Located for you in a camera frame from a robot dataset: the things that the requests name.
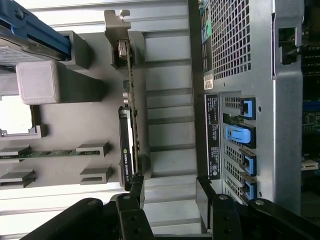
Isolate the white expansion slot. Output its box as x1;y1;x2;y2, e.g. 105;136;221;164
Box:
301;161;320;171

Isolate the open PC case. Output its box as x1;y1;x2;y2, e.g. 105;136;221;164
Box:
187;0;320;218

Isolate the silver CPU chip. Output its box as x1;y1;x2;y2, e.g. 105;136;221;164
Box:
0;96;35;136

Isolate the grey parts rack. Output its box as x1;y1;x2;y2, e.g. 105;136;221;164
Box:
0;29;152;193

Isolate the blue slot latch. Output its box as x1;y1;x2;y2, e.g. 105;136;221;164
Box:
239;154;258;174
242;180;258;201
239;99;256;117
224;125;251;144

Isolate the green motherboard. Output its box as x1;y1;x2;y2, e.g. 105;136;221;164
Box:
301;0;320;176

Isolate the green RAM stick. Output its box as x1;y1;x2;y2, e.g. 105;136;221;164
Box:
0;149;100;160

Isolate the hard disk with blue carrier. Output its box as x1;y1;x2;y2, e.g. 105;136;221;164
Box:
0;0;74;66

